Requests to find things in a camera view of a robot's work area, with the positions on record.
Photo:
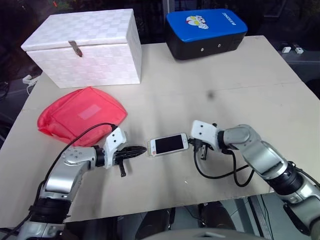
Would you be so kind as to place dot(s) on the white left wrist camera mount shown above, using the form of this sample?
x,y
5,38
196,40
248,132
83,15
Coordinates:
x,y
115,140

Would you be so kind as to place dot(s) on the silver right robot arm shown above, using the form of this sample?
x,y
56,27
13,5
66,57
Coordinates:
x,y
262,155

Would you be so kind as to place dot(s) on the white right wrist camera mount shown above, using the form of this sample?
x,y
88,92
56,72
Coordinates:
x,y
203,131

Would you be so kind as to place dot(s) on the dark rounded shape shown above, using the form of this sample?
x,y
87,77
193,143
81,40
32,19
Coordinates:
x,y
213,215

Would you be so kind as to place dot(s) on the white power strip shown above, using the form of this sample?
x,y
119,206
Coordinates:
x,y
30,80

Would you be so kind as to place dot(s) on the small white block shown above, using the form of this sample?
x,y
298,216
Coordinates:
x,y
286,49
299,50

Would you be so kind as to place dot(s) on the white smartphone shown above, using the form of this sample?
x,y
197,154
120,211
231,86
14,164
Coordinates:
x,y
170,144

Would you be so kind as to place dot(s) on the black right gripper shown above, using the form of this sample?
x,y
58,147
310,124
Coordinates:
x,y
203,150

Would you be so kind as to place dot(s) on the blue and black padded block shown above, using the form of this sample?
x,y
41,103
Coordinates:
x,y
200,32

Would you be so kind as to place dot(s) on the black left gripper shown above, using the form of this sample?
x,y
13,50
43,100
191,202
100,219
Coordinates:
x,y
121,157

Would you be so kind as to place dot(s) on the red fabric pouch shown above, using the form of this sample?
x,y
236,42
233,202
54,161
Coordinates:
x,y
82,117

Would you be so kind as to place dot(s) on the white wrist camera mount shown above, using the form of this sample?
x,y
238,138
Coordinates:
x,y
115,140
203,131

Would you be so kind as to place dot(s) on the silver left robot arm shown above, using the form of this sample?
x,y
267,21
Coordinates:
x,y
72,160

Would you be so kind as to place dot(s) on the white woven lidded box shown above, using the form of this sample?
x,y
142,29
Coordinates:
x,y
82,52

